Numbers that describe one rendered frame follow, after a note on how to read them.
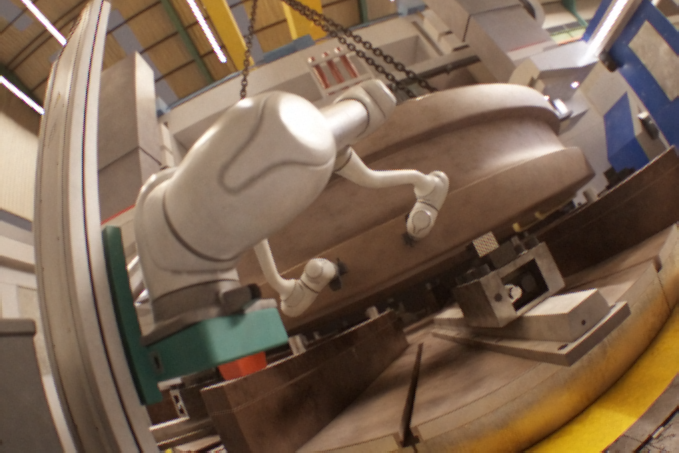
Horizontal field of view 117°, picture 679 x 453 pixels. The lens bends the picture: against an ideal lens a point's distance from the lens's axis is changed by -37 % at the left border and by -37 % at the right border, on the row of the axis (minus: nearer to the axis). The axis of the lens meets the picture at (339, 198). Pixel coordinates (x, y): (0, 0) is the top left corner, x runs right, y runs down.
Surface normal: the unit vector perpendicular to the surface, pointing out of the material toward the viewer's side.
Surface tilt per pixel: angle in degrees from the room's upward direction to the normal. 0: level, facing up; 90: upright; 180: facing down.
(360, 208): 90
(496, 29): 90
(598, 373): 90
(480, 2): 90
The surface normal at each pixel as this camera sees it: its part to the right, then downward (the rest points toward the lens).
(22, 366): 0.79, -0.50
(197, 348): -0.47, -0.14
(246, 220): 0.16, 0.71
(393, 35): -0.10, -0.33
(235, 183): -0.11, 0.33
